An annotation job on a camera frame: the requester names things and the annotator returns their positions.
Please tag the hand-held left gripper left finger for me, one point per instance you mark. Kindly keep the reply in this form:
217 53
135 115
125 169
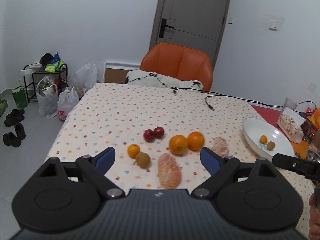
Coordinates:
106 158

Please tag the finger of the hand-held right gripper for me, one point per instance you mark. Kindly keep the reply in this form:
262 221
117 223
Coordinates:
292 163

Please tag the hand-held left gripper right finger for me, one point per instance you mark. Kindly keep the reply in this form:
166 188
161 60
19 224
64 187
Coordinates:
207 158

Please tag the short peeled pomelo segment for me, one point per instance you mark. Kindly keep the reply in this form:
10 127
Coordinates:
220 146

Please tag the large orange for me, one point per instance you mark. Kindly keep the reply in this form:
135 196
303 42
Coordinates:
178 144
196 140

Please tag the small green-brown kiwi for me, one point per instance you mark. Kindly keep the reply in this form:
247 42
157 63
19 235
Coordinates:
271 145

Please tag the small orange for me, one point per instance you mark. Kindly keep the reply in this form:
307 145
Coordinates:
133 150
263 139

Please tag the brown kiwi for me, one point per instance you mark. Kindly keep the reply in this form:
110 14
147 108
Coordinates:
143 159

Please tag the small red apple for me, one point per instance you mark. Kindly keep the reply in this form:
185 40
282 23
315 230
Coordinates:
149 135
159 132

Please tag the white plate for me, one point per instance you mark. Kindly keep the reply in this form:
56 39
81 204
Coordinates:
260 127

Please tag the person's right hand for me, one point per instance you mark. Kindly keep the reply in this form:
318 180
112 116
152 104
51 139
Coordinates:
315 222

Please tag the steel bowl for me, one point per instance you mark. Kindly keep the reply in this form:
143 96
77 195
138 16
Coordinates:
313 153

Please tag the printed tissue pack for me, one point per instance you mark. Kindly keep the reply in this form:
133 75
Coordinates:
290 125

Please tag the yellow snack bag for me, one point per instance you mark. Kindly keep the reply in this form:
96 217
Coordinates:
315 120

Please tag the black power adapter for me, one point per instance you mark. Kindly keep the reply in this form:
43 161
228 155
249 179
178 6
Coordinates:
302 115

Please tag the floral dotted tablecloth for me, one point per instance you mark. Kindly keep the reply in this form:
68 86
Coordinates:
120 110

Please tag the red orange paw-print mat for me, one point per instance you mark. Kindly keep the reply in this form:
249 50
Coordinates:
267 115

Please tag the red wrapper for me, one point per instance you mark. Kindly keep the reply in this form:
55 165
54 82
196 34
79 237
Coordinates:
310 110

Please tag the clear plastic cup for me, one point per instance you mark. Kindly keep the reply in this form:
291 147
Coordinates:
290 103

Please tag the white plastic bag red print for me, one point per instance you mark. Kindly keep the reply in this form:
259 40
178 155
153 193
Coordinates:
66 105

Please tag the clear plastic bag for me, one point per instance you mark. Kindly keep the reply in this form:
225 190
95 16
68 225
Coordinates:
83 76

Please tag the white cushion with black letters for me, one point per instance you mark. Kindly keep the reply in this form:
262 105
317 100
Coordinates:
142 76

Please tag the black shoe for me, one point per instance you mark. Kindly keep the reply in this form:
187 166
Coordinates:
12 122
11 140
15 113
20 131

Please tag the orange leather chair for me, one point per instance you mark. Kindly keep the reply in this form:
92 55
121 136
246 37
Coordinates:
175 60

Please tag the green packets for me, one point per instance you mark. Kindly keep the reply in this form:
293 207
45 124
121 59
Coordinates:
53 66

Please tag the black metal rack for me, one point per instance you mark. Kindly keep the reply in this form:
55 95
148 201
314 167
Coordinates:
26 85

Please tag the green slipper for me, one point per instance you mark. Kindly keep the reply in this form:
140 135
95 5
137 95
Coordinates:
2 106

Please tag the black cloth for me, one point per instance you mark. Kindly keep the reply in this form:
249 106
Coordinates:
46 58

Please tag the white bundle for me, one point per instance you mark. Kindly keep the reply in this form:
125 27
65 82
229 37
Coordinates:
32 66

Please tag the grey door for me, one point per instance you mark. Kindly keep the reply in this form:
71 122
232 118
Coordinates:
195 10

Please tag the white wall socket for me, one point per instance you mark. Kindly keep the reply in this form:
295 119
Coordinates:
313 87

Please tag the cork board with white frame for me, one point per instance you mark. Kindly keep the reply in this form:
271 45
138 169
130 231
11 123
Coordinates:
115 73

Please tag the white wall device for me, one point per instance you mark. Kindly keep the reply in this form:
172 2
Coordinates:
273 24

